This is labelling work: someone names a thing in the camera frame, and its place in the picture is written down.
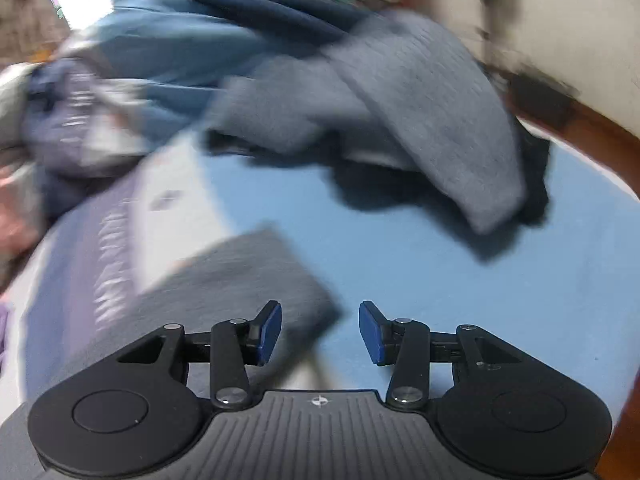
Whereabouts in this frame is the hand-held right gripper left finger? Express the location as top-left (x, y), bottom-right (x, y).
top-left (116, 300), bottom-right (283, 409)

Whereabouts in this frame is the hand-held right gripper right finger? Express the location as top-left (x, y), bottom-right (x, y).
top-left (358, 300), bottom-right (527, 409)

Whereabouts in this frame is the thin grey shirt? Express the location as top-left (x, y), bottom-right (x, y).
top-left (65, 227), bottom-right (346, 411)

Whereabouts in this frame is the thick grey knit sweater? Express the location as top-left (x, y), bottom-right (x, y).
top-left (205, 10), bottom-right (528, 236)

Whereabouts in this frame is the striped printed bed sheet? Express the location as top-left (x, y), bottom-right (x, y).
top-left (0, 125), bottom-right (640, 480)

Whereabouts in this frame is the black box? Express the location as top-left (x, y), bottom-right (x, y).
top-left (510, 72), bottom-right (574, 129)

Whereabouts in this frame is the striped printed duvet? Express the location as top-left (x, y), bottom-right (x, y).
top-left (0, 0), bottom-right (281, 241)

